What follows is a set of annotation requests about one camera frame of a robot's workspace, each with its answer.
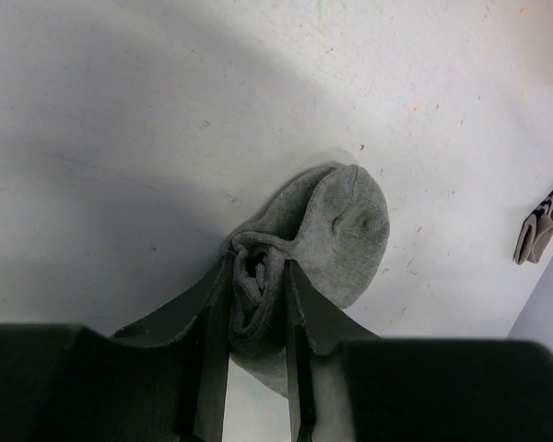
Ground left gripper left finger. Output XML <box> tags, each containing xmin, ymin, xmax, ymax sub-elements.
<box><xmin>0</xmin><ymin>257</ymin><xmax>233</xmax><ymax>441</ymax></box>

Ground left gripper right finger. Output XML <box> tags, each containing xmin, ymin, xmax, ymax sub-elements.
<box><xmin>284</xmin><ymin>261</ymin><xmax>553</xmax><ymax>441</ymax></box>

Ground grey sock black stripes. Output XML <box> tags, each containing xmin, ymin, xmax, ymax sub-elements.
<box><xmin>222</xmin><ymin>164</ymin><xmax>390</xmax><ymax>396</ymax></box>

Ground dark brown sock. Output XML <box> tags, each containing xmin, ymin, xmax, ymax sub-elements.
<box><xmin>513</xmin><ymin>190</ymin><xmax>553</xmax><ymax>265</ymax></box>

